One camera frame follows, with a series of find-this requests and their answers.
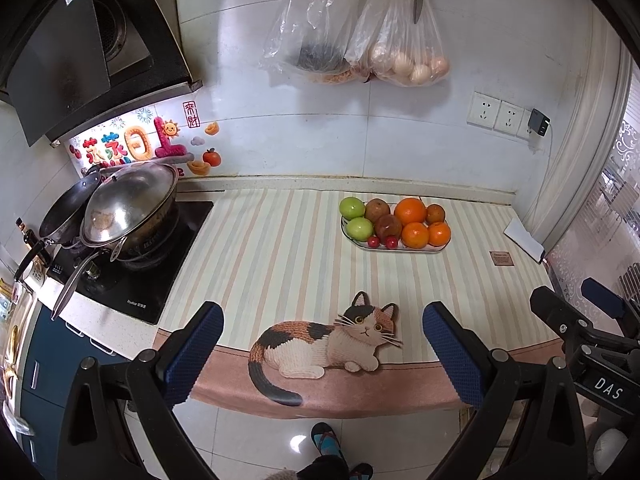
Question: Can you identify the plastic bag with dark contents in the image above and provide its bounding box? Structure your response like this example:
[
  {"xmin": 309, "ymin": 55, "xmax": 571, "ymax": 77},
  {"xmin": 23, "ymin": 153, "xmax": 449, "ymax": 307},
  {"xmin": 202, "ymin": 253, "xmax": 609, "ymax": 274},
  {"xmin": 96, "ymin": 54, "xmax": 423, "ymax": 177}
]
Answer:
[{"xmin": 259, "ymin": 0, "xmax": 373, "ymax": 86}]

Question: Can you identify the red apple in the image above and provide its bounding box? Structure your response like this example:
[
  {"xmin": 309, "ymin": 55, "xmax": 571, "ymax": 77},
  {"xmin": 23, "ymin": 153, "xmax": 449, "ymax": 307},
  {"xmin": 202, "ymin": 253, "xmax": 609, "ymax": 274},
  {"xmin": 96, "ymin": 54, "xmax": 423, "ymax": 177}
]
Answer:
[{"xmin": 374, "ymin": 214, "xmax": 403, "ymax": 241}]

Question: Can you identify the floral oval plate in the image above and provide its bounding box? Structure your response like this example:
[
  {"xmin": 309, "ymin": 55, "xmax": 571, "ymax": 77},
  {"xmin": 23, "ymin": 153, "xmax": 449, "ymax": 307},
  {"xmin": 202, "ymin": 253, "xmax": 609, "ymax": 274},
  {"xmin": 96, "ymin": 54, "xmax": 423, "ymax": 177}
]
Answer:
[{"xmin": 340, "ymin": 215, "xmax": 451, "ymax": 254}]

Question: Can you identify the green apple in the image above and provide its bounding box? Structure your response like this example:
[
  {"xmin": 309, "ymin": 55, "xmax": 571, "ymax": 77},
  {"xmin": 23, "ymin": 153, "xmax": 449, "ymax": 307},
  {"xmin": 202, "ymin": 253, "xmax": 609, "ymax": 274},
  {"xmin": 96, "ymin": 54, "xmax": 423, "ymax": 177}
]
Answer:
[
  {"xmin": 346, "ymin": 216, "xmax": 375, "ymax": 241},
  {"xmin": 339, "ymin": 196, "xmax": 367, "ymax": 221}
]

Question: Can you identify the black glass cooktop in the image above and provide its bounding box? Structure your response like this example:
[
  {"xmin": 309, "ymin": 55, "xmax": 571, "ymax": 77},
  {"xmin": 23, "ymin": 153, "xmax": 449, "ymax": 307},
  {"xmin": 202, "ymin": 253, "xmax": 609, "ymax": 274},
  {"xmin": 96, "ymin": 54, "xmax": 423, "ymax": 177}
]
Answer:
[{"xmin": 42, "ymin": 200, "xmax": 215, "ymax": 326}]

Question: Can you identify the blue cabinet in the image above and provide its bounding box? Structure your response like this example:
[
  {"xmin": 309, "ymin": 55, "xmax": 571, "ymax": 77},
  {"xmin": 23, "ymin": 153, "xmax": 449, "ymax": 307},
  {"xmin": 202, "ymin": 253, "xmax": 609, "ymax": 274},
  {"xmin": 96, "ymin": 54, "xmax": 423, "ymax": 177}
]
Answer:
[{"xmin": 0, "ymin": 305, "xmax": 131, "ymax": 480}]

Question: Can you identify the steel wok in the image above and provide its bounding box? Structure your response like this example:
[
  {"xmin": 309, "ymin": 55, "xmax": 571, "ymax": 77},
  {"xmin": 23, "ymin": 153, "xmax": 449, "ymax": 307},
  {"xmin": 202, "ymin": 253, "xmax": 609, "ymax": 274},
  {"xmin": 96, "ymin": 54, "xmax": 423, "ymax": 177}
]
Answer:
[{"xmin": 51, "ymin": 195, "xmax": 181, "ymax": 321}]

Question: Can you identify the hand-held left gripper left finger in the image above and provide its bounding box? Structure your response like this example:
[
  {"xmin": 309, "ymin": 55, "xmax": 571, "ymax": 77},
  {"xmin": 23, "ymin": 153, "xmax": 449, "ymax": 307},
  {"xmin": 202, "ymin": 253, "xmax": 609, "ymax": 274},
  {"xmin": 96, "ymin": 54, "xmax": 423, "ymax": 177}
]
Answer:
[{"xmin": 56, "ymin": 301, "xmax": 225, "ymax": 480}]

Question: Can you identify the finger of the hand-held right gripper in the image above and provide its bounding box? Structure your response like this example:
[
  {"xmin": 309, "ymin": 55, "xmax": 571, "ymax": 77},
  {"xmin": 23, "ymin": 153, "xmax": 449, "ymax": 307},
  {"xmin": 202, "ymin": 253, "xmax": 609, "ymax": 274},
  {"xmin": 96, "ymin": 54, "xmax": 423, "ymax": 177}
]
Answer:
[
  {"xmin": 581, "ymin": 277, "xmax": 640, "ymax": 343},
  {"xmin": 530, "ymin": 286, "xmax": 597, "ymax": 352}
]

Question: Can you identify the brown pear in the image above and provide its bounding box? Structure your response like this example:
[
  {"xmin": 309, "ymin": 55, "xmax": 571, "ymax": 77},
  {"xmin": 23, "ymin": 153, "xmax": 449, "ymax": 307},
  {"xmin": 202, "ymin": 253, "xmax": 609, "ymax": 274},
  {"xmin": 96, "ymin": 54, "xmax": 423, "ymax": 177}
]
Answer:
[{"xmin": 364, "ymin": 199, "xmax": 392, "ymax": 223}]

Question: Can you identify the steel wok lid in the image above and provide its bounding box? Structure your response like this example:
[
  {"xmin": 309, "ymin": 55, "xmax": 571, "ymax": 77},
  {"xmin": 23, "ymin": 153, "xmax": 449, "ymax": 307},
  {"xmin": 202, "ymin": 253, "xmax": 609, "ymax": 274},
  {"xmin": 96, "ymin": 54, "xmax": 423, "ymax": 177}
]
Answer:
[{"xmin": 80, "ymin": 162, "xmax": 180, "ymax": 250}]

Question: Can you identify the dark fuzzy trouser leg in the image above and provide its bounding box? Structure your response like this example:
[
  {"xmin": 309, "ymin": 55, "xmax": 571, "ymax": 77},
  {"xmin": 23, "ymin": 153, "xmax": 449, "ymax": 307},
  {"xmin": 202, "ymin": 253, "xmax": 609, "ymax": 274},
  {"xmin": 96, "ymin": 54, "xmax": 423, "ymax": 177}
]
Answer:
[{"xmin": 270, "ymin": 455, "xmax": 351, "ymax": 480}]

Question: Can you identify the large orange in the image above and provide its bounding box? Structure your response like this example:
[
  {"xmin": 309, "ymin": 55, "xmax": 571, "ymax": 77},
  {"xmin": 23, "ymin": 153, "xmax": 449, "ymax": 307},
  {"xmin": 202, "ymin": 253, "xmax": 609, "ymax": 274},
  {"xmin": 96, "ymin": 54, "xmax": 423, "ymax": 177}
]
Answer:
[{"xmin": 394, "ymin": 197, "xmax": 427, "ymax": 226}]

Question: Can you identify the black plug adapter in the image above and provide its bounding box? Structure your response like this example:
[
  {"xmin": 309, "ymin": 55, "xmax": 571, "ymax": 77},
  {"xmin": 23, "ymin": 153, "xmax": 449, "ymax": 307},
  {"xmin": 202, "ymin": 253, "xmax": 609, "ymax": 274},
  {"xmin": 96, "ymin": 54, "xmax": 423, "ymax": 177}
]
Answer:
[{"xmin": 527, "ymin": 108, "xmax": 551, "ymax": 137}]

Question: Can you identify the white wall socket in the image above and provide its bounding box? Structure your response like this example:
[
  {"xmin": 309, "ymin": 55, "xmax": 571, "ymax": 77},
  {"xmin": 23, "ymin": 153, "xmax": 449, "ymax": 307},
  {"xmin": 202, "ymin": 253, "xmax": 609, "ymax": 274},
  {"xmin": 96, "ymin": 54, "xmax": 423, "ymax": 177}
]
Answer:
[
  {"xmin": 466, "ymin": 91, "xmax": 502, "ymax": 128},
  {"xmin": 494, "ymin": 100, "xmax": 532, "ymax": 138}
]

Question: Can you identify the black frying pan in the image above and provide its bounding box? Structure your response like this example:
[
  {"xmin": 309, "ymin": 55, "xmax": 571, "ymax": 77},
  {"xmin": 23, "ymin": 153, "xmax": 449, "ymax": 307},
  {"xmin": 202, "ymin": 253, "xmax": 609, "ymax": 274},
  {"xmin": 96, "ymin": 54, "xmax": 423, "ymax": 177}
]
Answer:
[{"xmin": 12, "ymin": 174, "xmax": 103, "ymax": 283}]

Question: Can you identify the striped cat print mat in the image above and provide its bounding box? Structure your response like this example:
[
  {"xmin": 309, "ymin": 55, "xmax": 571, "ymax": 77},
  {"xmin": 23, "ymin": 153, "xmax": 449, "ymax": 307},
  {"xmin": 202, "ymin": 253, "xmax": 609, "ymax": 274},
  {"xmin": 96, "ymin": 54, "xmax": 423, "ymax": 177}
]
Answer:
[{"xmin": 152, "ymin": 187, "xmax": 568, "ymax": 421}]

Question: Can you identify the colourful lettering wall sticker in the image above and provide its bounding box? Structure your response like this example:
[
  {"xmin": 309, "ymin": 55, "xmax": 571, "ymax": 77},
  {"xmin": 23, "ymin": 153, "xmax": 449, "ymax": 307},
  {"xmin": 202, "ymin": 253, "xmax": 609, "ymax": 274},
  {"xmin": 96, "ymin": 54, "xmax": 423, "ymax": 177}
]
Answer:
[{"xmin": 67, "ymin": 117, "xmax": 196, "ymax": 168}]

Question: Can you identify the plastic bag of eggs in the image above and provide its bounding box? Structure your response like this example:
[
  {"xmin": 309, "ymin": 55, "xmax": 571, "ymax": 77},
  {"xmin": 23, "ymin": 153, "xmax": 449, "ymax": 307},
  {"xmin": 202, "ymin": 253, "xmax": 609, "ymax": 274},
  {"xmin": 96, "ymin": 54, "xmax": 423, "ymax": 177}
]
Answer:
[{"xmin": 345, "ymin": 0, "xmax": 450, "ymax": 88}]

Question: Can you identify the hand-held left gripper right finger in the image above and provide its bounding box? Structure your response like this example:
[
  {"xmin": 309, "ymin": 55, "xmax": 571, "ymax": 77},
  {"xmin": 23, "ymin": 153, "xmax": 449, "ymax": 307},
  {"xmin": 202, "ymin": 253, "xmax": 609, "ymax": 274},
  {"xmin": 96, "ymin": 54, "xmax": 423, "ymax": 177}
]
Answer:
[{"xmin": 421, "ymin": 301, "xmax": 588, "ymax": 480}]

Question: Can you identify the patterned glass door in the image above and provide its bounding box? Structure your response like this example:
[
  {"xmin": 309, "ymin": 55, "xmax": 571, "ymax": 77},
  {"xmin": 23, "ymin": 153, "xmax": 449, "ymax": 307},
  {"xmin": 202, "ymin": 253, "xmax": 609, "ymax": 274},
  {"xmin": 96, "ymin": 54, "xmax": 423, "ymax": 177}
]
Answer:
[{"xmin": 545, "ymin": 75, "xmax": 640, "ymax": 311}]

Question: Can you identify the black range hood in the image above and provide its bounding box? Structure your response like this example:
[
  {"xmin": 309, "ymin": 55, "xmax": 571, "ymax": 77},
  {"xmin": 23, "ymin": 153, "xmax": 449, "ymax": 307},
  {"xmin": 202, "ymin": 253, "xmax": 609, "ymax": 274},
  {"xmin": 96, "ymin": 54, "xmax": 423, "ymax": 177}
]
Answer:
[{"xmin": 0, "ymin": 0, "xmax": 203, "ymax": 147}]

